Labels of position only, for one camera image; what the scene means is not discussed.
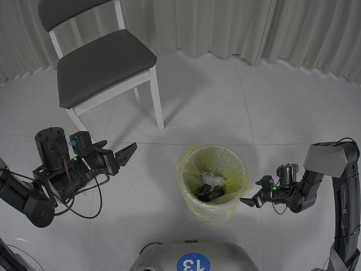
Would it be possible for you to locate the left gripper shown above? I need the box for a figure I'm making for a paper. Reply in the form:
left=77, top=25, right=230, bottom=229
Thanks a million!
left=54, top=141, right=138, bottom=206

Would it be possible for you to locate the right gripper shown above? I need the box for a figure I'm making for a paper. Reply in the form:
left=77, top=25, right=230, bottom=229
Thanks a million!
left=240, top=189, right=287, bottom=208

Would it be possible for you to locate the yellow plastic bag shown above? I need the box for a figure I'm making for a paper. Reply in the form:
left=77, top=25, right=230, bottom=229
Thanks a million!
left=176, top=144, right=253, bottom=225

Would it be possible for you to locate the black plastic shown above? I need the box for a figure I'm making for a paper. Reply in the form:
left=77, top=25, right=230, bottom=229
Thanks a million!
left=212, top=185, right=226, bottom=200
left=196, top=184, right=214, bottom=202

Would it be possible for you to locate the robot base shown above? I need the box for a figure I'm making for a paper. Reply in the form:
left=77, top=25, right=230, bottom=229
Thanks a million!
left=131, top=239, right=258, bottom=271

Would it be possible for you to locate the white trash bin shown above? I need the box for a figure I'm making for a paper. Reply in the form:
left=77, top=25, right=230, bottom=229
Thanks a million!
left=182, top=147, right=248, bottom=217

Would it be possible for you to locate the white printed wrapper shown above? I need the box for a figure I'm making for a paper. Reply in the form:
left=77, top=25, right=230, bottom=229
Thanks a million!
left=201, top=171, right=227, bottom=187

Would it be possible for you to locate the white chair with grey cushions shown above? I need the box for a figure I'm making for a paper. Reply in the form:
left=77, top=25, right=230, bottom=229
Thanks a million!
left=37, top=0, right=165, bottom=130

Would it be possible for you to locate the cream curtain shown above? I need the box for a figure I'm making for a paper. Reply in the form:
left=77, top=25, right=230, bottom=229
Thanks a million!
left=0, top=0, right=278, bottom=87
left=254, top=0, right=361, bottom=85

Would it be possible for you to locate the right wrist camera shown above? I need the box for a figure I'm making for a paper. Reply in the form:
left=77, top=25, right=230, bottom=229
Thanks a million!
left=255, top=175, right=273, bottom=192

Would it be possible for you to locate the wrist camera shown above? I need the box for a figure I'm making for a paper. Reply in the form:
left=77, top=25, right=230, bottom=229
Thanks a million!
left=69, top=132, right=95, bottom=157
left=255, top=175, right=273, bottom=192

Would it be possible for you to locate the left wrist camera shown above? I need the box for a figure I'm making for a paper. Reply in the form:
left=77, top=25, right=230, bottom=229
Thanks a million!
left=69, top=132, right=95, bottom=157

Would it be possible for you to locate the black cable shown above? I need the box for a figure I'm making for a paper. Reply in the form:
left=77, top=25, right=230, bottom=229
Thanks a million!
left=54, top=174, right=103, bottom=219

